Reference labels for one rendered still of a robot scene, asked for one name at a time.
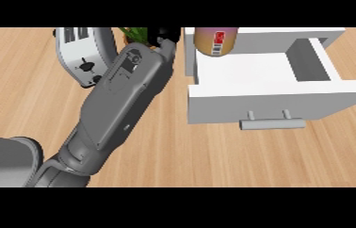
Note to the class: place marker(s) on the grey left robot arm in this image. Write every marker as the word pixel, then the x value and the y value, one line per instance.
pixel 119 103

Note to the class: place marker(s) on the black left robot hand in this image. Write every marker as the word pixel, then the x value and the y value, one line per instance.
pixel 168 34

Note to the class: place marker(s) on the white cabinet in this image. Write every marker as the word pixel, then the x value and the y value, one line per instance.
pixel 264 38

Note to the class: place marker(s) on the white drawer front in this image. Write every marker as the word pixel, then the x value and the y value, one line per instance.
pixel 258 104

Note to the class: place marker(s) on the white drawer box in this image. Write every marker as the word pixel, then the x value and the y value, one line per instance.
pixel 245 68

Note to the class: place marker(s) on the tan can with red label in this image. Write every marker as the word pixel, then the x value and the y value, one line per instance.
pixel 208 38

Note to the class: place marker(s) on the green leafy plant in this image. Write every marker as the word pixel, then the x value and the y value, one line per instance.
pixel 136 34

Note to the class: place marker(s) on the white and silver toaster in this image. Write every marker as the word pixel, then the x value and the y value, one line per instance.
pixel 78 57

